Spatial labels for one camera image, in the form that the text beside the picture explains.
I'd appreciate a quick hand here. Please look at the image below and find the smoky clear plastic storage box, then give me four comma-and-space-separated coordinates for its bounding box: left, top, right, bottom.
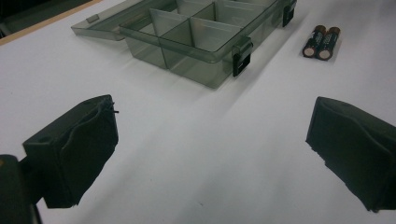
70, 0, 298, 90

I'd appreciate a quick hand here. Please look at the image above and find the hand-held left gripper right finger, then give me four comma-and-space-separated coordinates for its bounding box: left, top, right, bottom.
305, 95, 396, 214

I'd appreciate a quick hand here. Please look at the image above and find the black orange battery pair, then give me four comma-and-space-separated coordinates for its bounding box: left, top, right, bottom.
302, 24, 342, 62

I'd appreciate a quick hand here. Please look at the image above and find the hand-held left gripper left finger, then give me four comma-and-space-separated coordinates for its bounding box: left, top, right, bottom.
22, 94, 120, 209

